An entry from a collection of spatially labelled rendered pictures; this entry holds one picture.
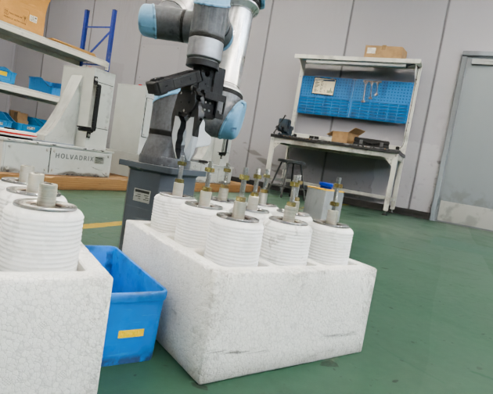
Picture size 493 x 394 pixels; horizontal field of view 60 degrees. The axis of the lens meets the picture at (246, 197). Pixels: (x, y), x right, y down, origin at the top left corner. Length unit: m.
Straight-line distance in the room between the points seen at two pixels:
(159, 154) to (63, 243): 0.68
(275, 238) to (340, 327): 0.23
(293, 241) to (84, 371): 0.39
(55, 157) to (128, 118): 0.90
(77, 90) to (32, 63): 6.85
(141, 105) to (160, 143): 2.27
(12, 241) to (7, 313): 0.08
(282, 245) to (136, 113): 2.83
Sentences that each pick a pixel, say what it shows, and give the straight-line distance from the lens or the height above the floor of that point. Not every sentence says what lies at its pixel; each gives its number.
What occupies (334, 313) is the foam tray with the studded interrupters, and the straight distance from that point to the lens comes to 0.86.
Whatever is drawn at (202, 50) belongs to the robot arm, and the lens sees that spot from 0.93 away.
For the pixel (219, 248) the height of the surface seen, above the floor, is 0.20.
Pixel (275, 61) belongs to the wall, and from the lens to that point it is 6.64.
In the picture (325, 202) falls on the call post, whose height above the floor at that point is 0.28.
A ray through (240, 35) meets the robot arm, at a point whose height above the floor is 0.71.
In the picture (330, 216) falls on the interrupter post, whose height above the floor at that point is 0.27.
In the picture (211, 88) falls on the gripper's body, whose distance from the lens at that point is 0.95.
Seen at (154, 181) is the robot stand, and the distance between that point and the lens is 1.20.
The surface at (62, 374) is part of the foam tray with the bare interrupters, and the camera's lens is 0.61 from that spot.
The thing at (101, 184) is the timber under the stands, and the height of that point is 0.04.
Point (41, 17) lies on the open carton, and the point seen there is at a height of 1.68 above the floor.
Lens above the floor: 0.35
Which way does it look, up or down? 5 degrees down
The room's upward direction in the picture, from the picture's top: 9 degrees clockwise
